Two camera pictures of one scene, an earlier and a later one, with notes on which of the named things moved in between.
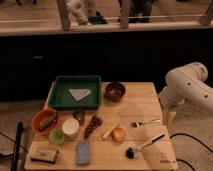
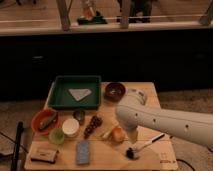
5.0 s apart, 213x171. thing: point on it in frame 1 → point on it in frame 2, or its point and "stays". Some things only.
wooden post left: x=64 y=14 stays
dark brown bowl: x=115 y=91 stays
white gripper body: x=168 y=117 → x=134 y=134
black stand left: x=19 y=133 stays
